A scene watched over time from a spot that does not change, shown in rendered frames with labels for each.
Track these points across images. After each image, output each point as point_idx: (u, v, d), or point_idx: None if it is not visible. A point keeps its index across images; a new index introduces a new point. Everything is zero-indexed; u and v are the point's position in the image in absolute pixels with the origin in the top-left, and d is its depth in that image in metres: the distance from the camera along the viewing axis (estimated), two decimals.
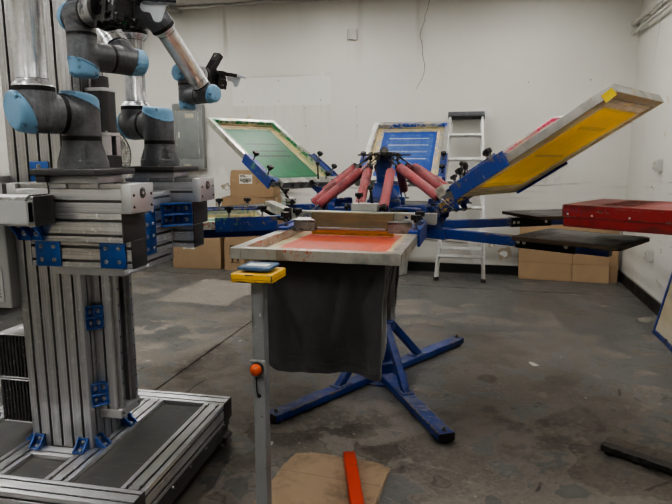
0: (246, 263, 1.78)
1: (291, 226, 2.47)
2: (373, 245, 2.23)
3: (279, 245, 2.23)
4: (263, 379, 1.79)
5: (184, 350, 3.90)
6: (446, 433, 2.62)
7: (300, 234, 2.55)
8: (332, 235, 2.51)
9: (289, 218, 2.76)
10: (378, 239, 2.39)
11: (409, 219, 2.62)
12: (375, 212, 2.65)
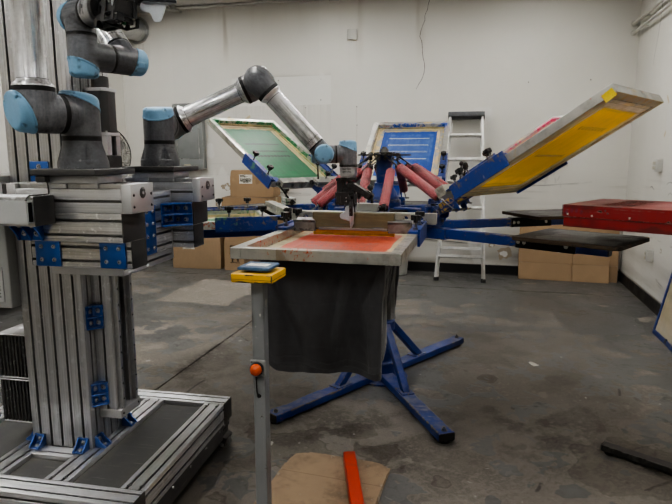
0: (246, 263, 1.78)
1: (291, 226, 2.47)
2: (373, 245, 2.23)
3: (279, 245, 2.23)
4: (263, 379, 1.79)
5: (184, 350, 3.90)
6: (446, 433, 2.62)
7: (300, 234, 2.55)
8: (332, 235, 2.51)
9: (289, 218, 2.76)
10: (378, 239, 2.39)
11: (409, 219, 2.62)
12: (375, 212, 2.65)
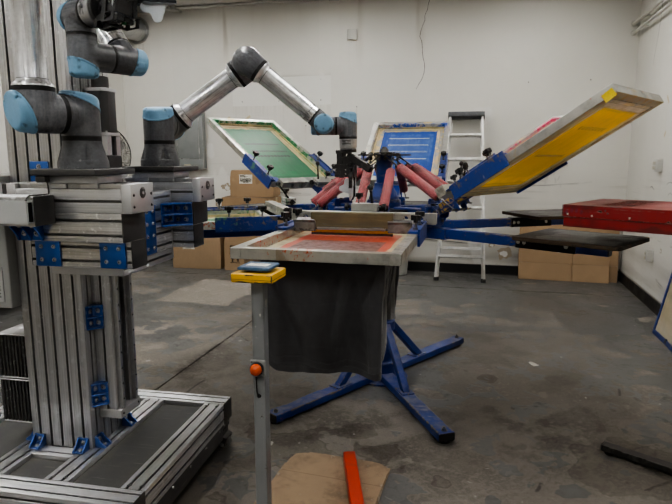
0: (246, 263, 1.78)
1: (291, 226, 2.47)
2: None
3: (279, 245, 2.23)
4: (263, 379, 1.79)
5: (184, 350, 3.90)
6: (446, 433, 2.62)
7: (300, 234, 2.55)
8: (332, 235, 2.51)
9: (289, 218, 2.76)
10: (378, 239, 2.39)
11: (409, 219, 2.62)
12: (375, 212, 2.65)
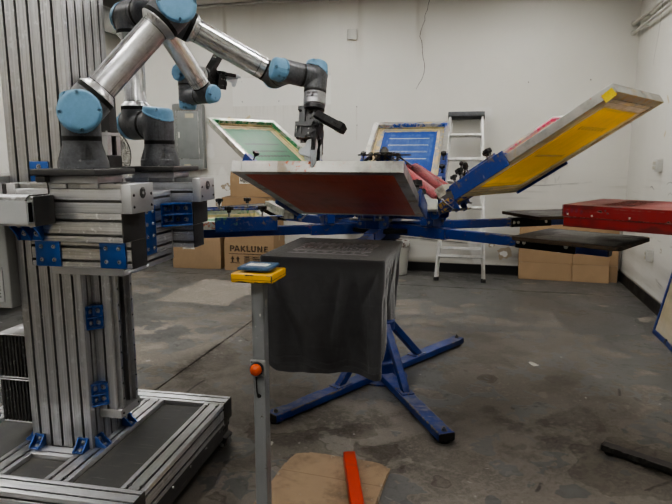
0: (246, 263, 1.78)
1: None
2: None
3: None
4: (263, 379, 1.79)
5: (184, 350, 3.90)
6: (446, 433, 2.62)
7: None
8: (332, 207, 2.50)
9: None
10: (379, 205, 2.37)
11: None
12: None
